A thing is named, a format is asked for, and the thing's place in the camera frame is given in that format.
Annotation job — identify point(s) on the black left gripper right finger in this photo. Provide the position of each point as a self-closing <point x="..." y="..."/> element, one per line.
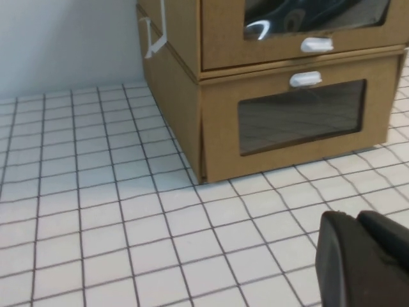
<point x="390" y="243"/>

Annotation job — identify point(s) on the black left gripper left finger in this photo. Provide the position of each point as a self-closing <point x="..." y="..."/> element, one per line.
<point x="345" y="272"/>

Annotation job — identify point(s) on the cardboard drawer with window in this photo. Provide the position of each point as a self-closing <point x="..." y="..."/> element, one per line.
<point x="217" y="128"/>
<point x="223" y="38"/>

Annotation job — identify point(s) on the brown cardboard box shell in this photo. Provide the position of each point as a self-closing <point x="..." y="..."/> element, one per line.
<point x="172" y="112"/>
<point x="182" y="38"/>

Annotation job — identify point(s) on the white grid tablecloth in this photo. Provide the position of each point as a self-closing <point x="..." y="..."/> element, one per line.
<point x="96" y="192"/>

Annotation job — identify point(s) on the white tape strip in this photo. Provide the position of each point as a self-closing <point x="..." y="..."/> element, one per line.
<point x="163" y="19"/>

